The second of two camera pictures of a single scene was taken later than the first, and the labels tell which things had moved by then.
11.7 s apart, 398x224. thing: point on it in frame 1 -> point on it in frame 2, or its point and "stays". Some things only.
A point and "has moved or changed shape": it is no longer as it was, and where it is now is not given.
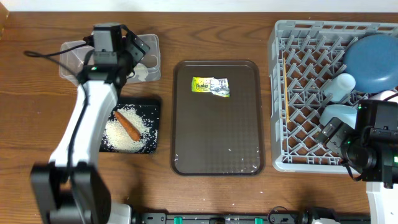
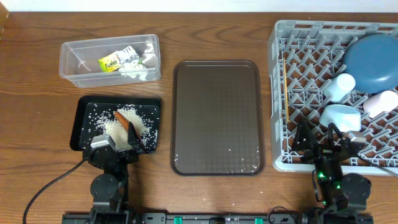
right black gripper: x=333 y=136 -> x=321 y=150
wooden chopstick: x=285 y=89 stays
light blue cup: x=341 y=86 stays
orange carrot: x=133 y=130 stays
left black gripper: x=137 y=45 -> x=119 y=154
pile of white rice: x=126 y=131 stays
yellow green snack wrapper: x=218 y=86 has moved or changed shape
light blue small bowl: x=347 y=114 stays
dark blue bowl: x=370 y=62 stays
